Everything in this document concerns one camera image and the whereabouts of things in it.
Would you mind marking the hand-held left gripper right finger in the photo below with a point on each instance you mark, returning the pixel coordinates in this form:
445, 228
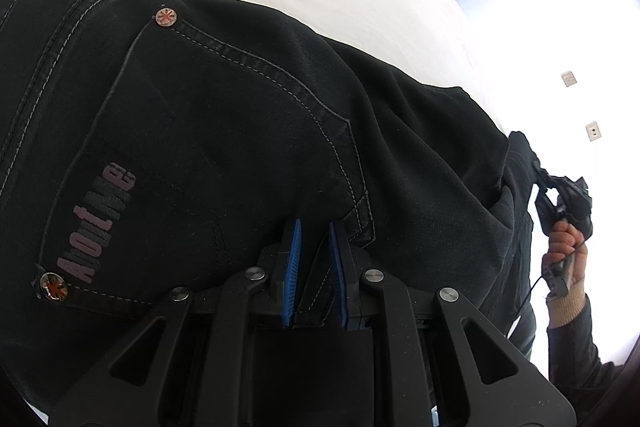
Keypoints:
340, 277

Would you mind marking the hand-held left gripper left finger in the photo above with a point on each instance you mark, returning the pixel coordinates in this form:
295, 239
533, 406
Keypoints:
290, 277

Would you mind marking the black pants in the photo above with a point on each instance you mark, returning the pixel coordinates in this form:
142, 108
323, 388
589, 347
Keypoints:
225, 132

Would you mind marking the person's right hand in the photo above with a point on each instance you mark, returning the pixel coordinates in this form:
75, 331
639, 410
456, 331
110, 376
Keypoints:
562, 242

